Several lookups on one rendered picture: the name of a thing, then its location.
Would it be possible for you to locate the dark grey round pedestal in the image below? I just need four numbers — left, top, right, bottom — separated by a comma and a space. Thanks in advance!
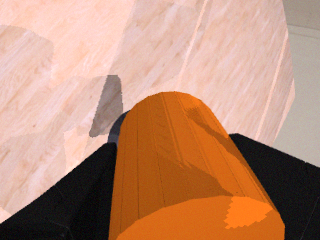
107, 109, 131, 148

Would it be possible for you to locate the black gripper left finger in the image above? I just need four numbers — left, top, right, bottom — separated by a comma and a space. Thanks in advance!
0, 143, 117, 240

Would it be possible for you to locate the orange knob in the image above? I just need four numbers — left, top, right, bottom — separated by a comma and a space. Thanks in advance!
108, 91, 285, 240

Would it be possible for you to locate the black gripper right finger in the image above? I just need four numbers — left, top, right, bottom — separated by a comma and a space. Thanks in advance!
228, 133, 320, 240

